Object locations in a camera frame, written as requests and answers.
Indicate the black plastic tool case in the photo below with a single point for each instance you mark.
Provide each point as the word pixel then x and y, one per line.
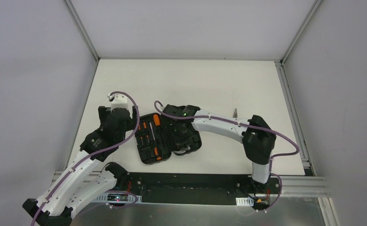
pixel 157 139

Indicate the left white cable duct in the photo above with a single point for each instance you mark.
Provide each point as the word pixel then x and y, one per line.
pixel 117 198

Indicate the right white cable duct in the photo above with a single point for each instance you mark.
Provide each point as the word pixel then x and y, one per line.
pixel 245 201

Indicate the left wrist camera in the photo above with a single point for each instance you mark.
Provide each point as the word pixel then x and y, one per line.
pixel 118 101

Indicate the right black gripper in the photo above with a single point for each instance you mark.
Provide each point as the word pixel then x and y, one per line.
pixel 179 137

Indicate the aluminium frame rail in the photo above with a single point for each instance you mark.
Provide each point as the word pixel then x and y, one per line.
pixel 290 186

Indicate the white cable duct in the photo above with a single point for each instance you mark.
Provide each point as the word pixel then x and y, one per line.
pixel 117 198
pixel 245 201

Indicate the flat screwdriver in case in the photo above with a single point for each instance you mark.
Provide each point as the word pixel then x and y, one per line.
pixel 157 155

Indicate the large orange black screwdriver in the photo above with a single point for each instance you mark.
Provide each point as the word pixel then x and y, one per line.
pixel 156 125

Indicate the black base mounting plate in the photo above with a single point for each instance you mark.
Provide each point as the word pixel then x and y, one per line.
pixel 199 189

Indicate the hammer with black handle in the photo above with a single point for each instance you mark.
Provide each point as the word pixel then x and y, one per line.
pixel 183 150

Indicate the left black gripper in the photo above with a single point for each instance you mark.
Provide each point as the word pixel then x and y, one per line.
pixel 101 113

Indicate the small orange black screwdriver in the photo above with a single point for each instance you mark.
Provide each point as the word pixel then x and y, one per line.
pixel 139 136

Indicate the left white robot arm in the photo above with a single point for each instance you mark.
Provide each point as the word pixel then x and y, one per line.
pixel 65 199

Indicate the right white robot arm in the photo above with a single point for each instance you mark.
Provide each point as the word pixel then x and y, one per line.
pixel 254 134

